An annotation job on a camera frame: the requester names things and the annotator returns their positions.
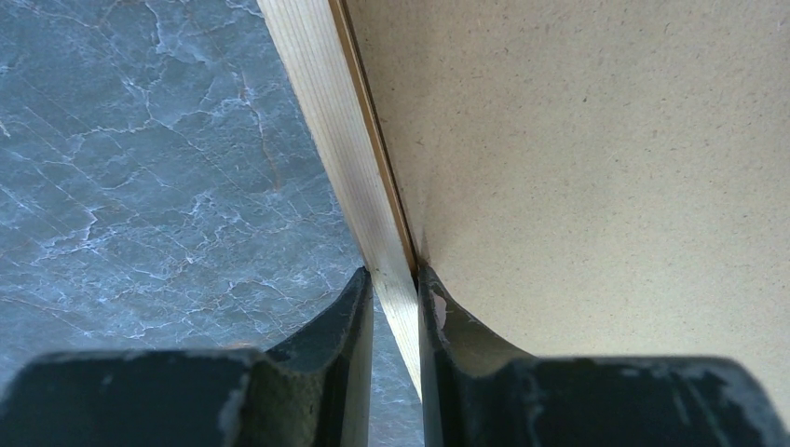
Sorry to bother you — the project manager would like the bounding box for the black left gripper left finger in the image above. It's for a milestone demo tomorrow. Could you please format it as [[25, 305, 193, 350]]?
[[1, 268, 373, 446]]

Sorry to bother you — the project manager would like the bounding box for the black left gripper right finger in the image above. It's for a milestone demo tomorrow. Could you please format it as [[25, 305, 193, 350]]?
[[417, 265, 789, 446]]

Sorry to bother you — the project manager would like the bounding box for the brown cardboard backing board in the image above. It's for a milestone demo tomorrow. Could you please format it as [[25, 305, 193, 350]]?
[[347, 1, 789, 416]]

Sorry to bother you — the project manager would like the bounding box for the wooden picture frame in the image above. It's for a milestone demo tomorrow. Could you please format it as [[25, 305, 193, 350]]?
[[258, 0, 421, 389]]

